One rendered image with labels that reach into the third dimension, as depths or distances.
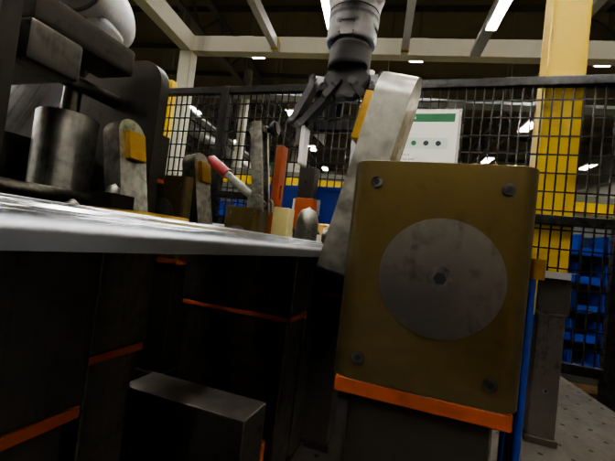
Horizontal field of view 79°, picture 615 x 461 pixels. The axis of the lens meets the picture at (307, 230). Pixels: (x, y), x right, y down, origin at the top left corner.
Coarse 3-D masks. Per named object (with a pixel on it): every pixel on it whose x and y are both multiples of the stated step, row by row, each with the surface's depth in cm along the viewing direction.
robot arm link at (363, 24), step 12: (336, 12) 64; (348, 12) 62; (360, 12) 62; (372, 12) 63; (336, 24) 63; (348, 24) 63; (360, 24) 62; (372, 24) 63; (336, 36) 64; (348, 36) 63; (360, 36) 63; (372, 36) 64; (372, 48) 66
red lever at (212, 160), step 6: (210, 156) 73; (210, 162) 73; (216, 162) 73; (216, 168) 73; (222, 168) 72; (228, 168) 72; (222, 174) 72; (228, 174) 72; (234, 180) 71; (240, 180) 72; (240, 186) 71; (246, 186) 72; (246, 192) 70; (264, 204) 70
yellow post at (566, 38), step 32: (576, 0) 107; (544, 32) 116; (576, 32) 106; (544, 64) 112; (576, 64) 106; (544, 96) 108; (576, 96) 105; (544, 128) 107; (576, 128) 105; (544, 160) 107; (576, 160) 104; (544, 256) 105
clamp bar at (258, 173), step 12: (252, 132) 70; (264, 132) 70; (276, 132) 69; (252, 144) 70; (264, 144) 72; (252, 156) 69; (264, 156) 72; (252, 168) 69; (264, 168) 71; (252, 180) 69; (264, 180) 71; (252, 192) 69; (264, 192) 71
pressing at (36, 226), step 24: (0, 216) 8; (24, 216) 8; (48, 216) 9; (72, 216) 9; (96, 216) 11; (120, 216) 12; (144, 216) 13; (0, 240) 7; (24, 240) 8; (48, 240) 8; (72, 240) 9; (96, 240) 10; (120, 240) 10; (144, 240) 11; (168, 240) 12; (192, 240) 13; (216, 240) 15; (240, 240) 17; (264, 240) 20; (288, 240) 26
